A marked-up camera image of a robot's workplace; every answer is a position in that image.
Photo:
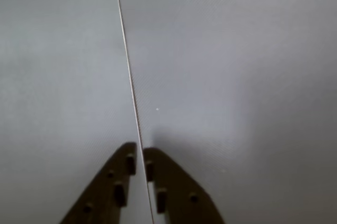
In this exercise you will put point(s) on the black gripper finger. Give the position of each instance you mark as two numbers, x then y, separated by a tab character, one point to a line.
105	195
181	195

